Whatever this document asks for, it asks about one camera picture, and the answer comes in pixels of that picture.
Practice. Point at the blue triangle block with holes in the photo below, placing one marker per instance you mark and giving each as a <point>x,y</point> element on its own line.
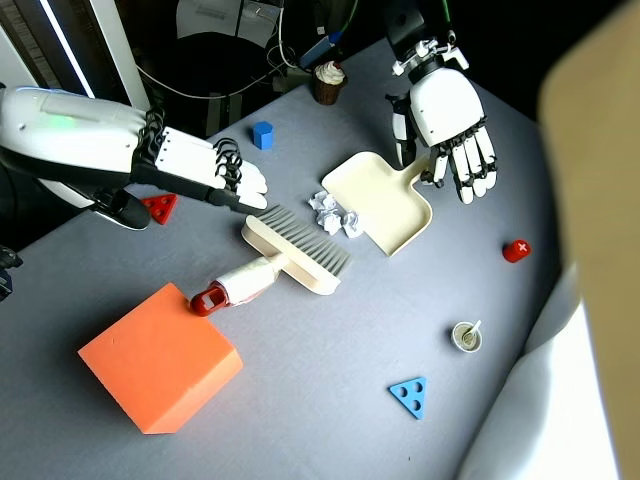
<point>400,390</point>

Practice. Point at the white paper panel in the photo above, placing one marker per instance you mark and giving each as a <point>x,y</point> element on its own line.
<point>215,20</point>

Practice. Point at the orange foam block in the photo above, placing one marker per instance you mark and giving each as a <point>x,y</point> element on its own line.
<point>155,355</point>

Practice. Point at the red cylinder block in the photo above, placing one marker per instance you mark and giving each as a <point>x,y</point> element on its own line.
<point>515,251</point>

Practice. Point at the small paper cup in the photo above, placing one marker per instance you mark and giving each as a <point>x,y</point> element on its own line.
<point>467,345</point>

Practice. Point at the white fabric sheet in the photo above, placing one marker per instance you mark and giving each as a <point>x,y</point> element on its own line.
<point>540,410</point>

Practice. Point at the white frame post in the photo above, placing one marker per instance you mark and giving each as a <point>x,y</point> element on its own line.
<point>120,55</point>

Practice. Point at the blue hexagonal block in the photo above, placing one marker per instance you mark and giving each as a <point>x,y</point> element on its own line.
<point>263,136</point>

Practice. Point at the white plastic spoon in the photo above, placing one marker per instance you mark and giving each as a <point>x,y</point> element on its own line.
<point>475,329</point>

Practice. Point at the red triangle block with holes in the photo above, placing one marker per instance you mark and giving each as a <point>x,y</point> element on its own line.
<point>161,212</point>

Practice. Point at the tan blurred board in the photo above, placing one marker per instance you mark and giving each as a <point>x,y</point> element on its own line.
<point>600,200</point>

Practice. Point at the toy cupcake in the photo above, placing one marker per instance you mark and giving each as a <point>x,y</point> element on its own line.
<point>329,82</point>

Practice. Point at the cream plastic dustpan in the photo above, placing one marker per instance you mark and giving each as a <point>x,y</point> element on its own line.
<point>385,200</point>

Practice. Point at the blue connector box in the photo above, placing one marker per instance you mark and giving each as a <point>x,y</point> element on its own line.
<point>320,47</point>

